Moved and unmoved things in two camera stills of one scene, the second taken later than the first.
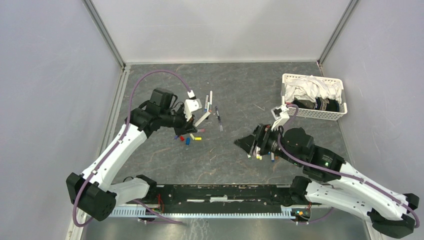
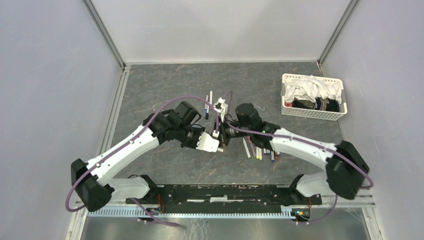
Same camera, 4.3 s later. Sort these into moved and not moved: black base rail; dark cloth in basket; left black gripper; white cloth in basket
Moved: left black gripper
Not moved: dark cloth in basket; black base rail; white cloth in basket
